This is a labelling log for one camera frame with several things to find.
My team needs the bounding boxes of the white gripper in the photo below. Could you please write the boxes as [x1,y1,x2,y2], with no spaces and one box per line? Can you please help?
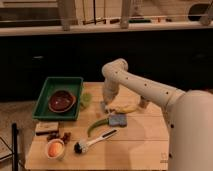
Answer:
[100,79,119,113]

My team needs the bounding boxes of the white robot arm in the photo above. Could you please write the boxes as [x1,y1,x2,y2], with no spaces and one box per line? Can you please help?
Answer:
[102,58,213,171]

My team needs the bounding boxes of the green plastic cup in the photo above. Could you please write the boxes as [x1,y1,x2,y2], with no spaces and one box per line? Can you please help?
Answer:
[80,93,92,108]

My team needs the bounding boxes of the white cup with orange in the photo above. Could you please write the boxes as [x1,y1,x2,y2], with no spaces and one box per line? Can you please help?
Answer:
[45,139,65,160]

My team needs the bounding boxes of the blue sponge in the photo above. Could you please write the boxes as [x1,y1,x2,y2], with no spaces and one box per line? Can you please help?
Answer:
[109,114,127,127]

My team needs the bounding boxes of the metal can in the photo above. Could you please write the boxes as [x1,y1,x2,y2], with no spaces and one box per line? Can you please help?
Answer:
[139,97,150,108]

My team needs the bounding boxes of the brown wooden bowl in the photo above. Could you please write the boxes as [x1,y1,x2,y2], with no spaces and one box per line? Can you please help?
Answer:
[48,90,76,113]

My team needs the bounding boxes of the green plastic tray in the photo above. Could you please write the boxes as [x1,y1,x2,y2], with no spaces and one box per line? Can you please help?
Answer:
[33,77,83,121]

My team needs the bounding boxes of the white dish brush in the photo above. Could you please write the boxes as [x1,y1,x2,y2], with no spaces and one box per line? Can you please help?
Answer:
[74,129,117,154]

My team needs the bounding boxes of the small brown toy pieces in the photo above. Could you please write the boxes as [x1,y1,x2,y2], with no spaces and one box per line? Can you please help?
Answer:
[47,132,71,144]

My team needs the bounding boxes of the brown wooden block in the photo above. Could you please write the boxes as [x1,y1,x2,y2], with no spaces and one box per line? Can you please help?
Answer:
[35,122,59,135]

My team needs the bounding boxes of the black metal stand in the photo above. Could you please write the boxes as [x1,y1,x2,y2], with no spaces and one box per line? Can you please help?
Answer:
[0,123,19,171]

